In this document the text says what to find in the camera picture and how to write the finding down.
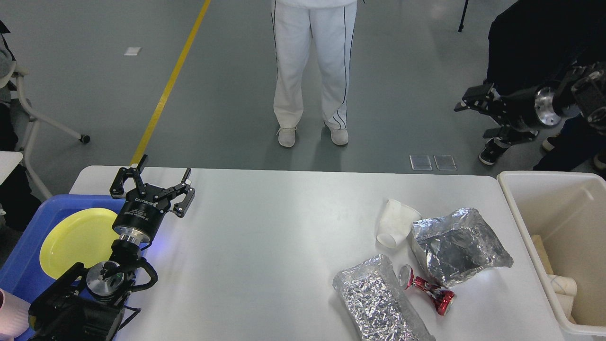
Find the floor socket plate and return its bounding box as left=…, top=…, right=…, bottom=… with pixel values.
left=409, top=154, right=433, bottom=172
left=433, top=154, right=457, bottom=171

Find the blue plastic tray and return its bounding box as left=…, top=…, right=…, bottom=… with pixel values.
left=0, top=194, right=124, bottom=303

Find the silver foil bag front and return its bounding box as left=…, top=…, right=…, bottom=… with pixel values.
left=332, top=254, right=435, bottom=341

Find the seated person at left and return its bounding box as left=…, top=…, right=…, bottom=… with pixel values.
left=0, top=19, right=43, bottom=233

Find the person in white trousers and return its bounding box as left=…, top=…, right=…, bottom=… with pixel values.
left=271, top=0, right=358, bottom=148

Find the office chair left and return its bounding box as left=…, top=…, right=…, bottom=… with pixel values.
left=1, top=61, right=90, bottom=199

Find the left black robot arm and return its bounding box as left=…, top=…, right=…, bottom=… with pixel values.
left=28, top=155, right=196, bottom=341

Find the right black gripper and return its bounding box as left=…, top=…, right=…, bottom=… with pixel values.
left=453, top=83, right=562, bottom=145

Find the brown paper bag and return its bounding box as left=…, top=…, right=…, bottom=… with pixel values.
left=531, top=234, right=554, bottom=275

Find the black tripod leg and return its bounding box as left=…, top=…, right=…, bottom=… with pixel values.
left=457, top=0, right=469, bottom=33

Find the floor socket plate left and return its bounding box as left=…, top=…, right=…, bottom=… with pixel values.
left=409, top=154, right=433, bottom=172

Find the silver foil bag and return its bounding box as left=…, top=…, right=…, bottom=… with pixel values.
left=411, top=207, right=514, bottom=288
left=332, top=254, right=435, bottom=341

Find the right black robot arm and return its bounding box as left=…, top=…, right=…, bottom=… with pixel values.
left=454, top=62, right=606, bottom=145

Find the person with black sneakers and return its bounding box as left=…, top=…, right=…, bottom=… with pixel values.
left=485, top=0, right=605, bottom=172

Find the white side table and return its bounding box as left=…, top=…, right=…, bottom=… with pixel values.
left=0, top=151, right=24, bottom=184

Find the floor socket plate right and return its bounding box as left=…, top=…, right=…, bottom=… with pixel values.
left=433, top=154, right=457, bottom=171

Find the yellow plastic plate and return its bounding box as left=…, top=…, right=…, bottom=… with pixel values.
left=39, top=208, right=118, bottom=280

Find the large white paper cup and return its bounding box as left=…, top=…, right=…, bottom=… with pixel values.
left=555, top=293, right=576, bottom=324

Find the pink cup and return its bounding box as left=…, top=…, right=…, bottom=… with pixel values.
left=0, top=289, right=30, bottom=341

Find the crushed red soda can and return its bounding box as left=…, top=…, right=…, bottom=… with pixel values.
left=398, top=265, right=456, bottom=316

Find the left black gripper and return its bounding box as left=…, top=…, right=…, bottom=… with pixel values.
left=109, top=154, right=196, bottom=242

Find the beige plastic bin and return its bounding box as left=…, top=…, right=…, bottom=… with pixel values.
left=497, top=171, right=606, bottom=341

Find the person at right edge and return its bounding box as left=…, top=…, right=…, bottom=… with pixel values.
left=542, top=134, right=606, bottom=172

